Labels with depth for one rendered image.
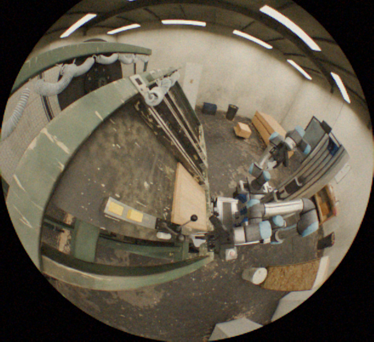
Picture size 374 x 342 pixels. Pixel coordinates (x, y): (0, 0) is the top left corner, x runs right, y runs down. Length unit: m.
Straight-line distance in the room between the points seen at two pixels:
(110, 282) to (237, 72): 6.20
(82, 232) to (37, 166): 0.24
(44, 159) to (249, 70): 6.23
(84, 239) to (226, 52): 6.09
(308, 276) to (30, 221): 2.32
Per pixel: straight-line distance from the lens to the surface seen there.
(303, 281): 2.23
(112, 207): 0.37
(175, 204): 0.66
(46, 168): 0.28
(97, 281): 0.40
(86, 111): 0.35
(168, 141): 0.71
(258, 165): 1.25
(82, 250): 0.44
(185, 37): 5.97
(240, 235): 0.49
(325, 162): 1.10
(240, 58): 6.01
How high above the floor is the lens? 1.98
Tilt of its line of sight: 46 degrees down
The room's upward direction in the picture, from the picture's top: 12 degrees clockwise
